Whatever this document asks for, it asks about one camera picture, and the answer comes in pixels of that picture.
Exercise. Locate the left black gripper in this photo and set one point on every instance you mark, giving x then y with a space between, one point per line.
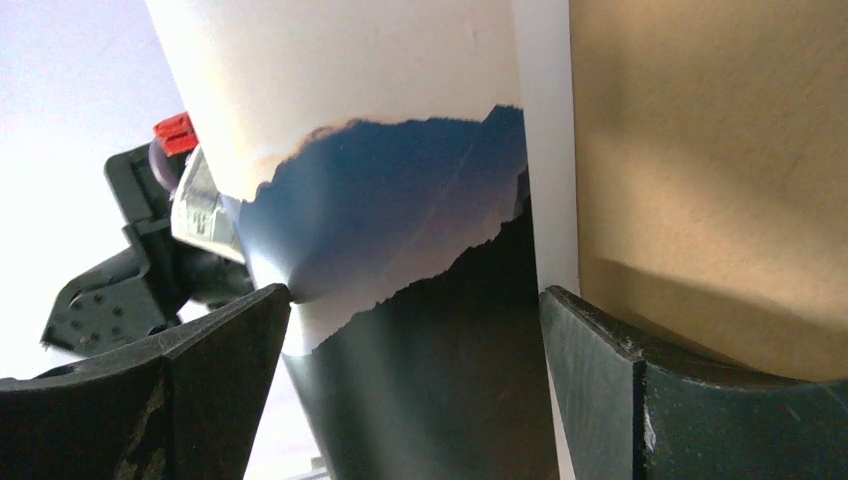
139 291

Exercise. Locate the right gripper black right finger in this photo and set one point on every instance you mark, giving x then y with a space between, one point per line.
635 406

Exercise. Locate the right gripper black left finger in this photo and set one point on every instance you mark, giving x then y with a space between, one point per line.
181 404

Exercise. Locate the landscape photo print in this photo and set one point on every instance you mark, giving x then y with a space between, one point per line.
372 157

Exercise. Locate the brown frame backing board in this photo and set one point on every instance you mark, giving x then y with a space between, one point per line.
711 141

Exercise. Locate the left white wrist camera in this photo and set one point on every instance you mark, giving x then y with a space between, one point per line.
198 216

